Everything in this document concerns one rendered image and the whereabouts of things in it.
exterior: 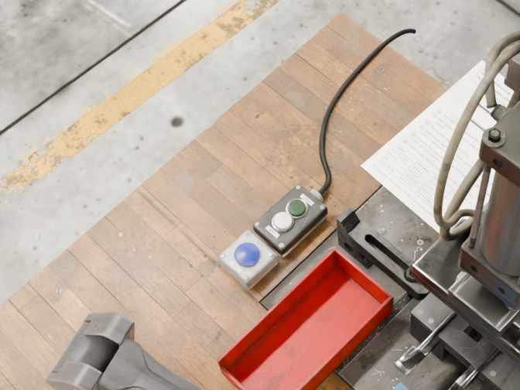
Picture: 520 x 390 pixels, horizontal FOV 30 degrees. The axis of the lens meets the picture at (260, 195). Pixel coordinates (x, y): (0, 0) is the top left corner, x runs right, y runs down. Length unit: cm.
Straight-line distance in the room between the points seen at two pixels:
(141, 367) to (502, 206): 41
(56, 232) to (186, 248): 116
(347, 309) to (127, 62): 161
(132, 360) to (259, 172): 64
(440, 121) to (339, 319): 39
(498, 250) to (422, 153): 57
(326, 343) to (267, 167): 33
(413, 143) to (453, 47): 127
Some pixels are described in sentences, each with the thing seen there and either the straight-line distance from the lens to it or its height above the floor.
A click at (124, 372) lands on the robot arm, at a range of 106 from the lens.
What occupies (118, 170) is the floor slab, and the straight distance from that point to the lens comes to 275.
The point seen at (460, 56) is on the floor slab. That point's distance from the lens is 287.
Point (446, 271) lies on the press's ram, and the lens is 127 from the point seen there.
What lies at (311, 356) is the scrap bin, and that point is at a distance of 148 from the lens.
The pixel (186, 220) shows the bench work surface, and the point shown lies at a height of 90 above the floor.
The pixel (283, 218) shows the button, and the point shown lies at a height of 94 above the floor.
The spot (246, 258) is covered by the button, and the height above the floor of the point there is 94.
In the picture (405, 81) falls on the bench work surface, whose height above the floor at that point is 90.
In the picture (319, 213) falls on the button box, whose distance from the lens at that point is 155.
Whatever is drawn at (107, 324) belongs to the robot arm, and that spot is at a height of 133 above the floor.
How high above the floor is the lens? 230
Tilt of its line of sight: 61 degrees down
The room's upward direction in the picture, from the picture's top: 12 degrees counter-clockwise
